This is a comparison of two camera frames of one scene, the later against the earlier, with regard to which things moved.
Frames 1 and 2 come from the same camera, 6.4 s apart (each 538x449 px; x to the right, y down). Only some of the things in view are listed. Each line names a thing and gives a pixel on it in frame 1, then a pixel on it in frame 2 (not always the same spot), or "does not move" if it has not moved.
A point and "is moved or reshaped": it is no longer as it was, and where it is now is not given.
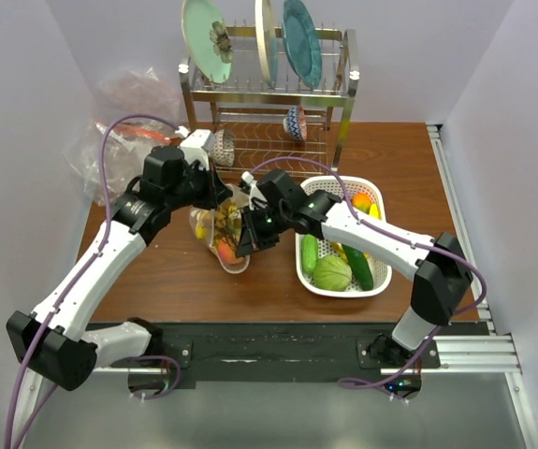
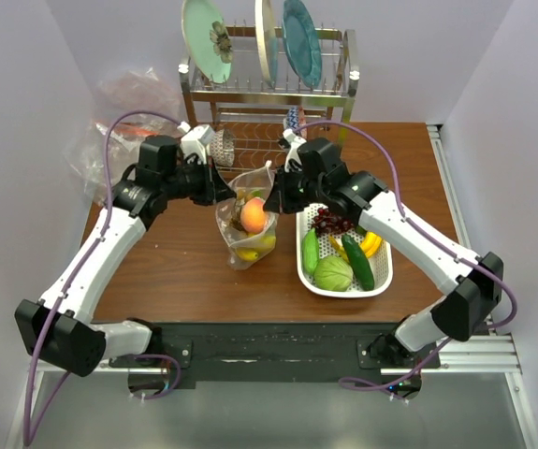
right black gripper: x=253 y=239 to x=279 y=200
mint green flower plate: x=208 y=39 does not move
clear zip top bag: x=218 y=229 is moved or reshaped
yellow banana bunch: x=200 y=231 is moved or reshaped
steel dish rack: x=283 y=107 does not move
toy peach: x=227 y=252 is moved or reshaped
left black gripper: x=217 y=192 does not move
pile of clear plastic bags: x=128 y=144 does not move
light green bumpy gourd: x=309 y=252 does not move
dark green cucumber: x=360 y=267 does not move
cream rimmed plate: x=267 y=39 does not move
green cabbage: x=331 y=273 does not move
